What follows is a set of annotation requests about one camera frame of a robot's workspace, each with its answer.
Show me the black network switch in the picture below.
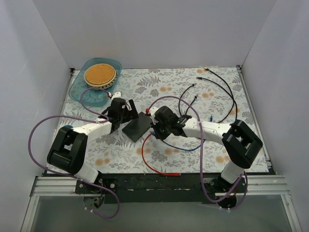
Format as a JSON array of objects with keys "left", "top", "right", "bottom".
[{"left": 122, "top": 112, "right": 152, "bottom": 143}]

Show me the blue ethernet cable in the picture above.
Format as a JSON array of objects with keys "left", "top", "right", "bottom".
[{"left": 159, "top": 115, "right": 214, "bottom": 151}]

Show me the red ethernet cable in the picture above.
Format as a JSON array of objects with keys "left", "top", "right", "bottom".
[{"left": 141, "top": 132, "right": 182, "bottom": 176}]

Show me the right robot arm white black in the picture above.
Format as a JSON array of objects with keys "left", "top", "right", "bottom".
[{"left": 149, "top": 106, "right": 263, "bottom": 192}]

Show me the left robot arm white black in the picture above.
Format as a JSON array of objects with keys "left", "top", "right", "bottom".
[{"left": 47, "top": 98, "right": 138, "bottom": 193}]

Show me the blue transparent plastic tray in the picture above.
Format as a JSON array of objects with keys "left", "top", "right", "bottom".
[{"left": 69, "top": 58, "right": 122, "bottom": 107}]

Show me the woven orange round basket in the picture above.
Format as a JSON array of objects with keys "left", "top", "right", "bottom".
[{"left": 84, "top": 63, "right": 117, "bottom": 88}]

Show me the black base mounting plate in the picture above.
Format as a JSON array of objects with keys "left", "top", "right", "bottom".
[{"left": 74, "top": 172, "right": 249, "bottom": 203}]

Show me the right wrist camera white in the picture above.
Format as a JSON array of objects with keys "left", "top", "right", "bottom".
[{"left": 145, "top": 107, "right": 158, "bottom": 119}]

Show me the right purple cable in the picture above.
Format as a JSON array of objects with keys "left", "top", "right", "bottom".
[{"left": 147, "top": 95, "right": 248, "bottom": 210}]

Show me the short black coax cable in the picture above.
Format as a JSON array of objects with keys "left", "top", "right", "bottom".
[{"left": 178, "top": 76, "right": 233, "bottom": 118}]

